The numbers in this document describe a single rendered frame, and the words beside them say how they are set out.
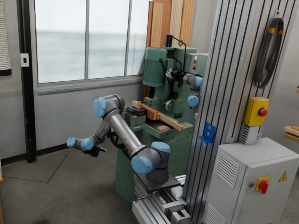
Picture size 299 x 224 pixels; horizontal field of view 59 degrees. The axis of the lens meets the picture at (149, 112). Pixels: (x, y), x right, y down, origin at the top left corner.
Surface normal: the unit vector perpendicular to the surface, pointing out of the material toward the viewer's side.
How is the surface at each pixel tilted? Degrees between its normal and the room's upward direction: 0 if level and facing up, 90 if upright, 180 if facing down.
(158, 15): 87
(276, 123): 90
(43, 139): 90
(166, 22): 87
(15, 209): 0
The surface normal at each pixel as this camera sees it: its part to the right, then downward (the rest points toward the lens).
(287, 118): -0.75, 0.16
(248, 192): 0.44, 0.36
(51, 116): 0.65, 0.33
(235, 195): -0.89, 0.07
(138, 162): -0.52, 0.32
